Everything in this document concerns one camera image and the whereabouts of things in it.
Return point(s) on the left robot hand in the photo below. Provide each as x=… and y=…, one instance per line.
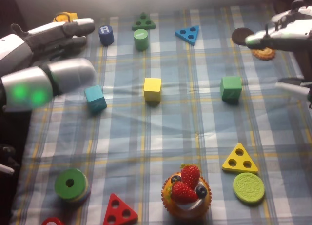
x=290, y=32

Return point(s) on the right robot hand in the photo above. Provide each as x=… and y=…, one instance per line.
x=22, y=81

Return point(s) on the teal cube block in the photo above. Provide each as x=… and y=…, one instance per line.
x=95, y=98

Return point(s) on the tan round butter biscuit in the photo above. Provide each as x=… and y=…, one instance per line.
x=264, y=54

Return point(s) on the brown round sandwich cookie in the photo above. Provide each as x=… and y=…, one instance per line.
x=240, y=35

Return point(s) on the orange toy cupcake with cream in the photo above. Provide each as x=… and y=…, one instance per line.
x=65, y=16

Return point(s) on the green cube block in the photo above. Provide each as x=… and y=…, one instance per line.
x=230, y=88

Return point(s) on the blue cylinder with letter R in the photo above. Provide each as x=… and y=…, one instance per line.
x=106, y=35

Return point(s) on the blue triangle block with holes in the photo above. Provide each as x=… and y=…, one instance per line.
x=191, y=37

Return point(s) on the stack of coloured rings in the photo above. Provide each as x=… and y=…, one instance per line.
x=70, y=184

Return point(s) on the green cylinder block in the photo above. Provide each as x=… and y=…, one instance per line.
x=141, y=39

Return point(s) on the yellow cube block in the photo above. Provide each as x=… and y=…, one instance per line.
x=152, y=89

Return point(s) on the green triangle block with holes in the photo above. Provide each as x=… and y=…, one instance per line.
x=143, y=23

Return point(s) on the yellow triangle block with holes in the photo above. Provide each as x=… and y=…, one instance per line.
x=240, y=161

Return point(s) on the red cylinder block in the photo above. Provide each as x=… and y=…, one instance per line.
x=52, y=221

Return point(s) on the blue plaid tablecloth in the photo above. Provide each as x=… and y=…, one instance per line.
x=170, y=127

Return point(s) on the red triangle block with holes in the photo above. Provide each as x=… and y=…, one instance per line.
x=119, y=210

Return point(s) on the green round sandwich cookie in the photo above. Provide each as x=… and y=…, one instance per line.
x=248, y=189

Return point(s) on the toy cupcake with strawberries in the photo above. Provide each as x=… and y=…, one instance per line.
x=186, y=193

